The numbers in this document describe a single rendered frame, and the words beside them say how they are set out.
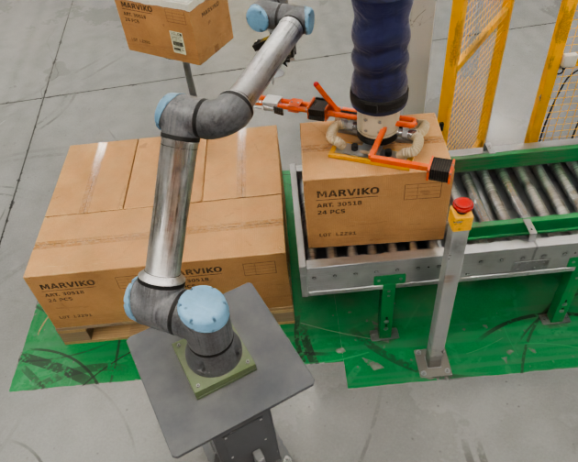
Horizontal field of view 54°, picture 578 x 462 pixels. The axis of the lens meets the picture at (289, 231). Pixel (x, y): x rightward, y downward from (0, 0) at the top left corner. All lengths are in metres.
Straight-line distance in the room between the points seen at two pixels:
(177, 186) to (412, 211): 1.10
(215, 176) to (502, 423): 1.80
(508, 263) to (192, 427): 1.50
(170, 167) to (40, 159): 2.87
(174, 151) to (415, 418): 1.63
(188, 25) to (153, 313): 2.28
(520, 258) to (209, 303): 1.43
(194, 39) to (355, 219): 1.81
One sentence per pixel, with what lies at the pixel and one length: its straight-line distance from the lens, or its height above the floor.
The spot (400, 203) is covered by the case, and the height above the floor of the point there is 0.79.
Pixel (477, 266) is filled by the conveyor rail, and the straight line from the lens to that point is 2.58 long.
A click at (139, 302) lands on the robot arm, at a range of 1.83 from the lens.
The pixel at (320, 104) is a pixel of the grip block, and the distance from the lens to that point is 2.40.
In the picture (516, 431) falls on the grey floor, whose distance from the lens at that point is 2.75.
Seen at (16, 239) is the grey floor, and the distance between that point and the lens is 3.91.
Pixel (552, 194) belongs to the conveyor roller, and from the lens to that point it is 2.92.
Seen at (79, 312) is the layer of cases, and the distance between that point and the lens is 2.95.
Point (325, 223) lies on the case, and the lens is 2.41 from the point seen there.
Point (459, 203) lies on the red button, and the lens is 2.03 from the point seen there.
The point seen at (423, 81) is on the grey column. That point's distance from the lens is 3.44.
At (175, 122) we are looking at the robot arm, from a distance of 1.68.
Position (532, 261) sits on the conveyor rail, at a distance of 2.66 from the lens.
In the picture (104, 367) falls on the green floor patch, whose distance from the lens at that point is 3.04.
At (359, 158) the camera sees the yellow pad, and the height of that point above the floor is 0.97.
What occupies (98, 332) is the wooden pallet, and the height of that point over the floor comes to 0.02.
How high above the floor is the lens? 2.40
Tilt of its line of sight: 45 degrees down
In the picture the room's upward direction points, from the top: 6 degrees counter-clockwise
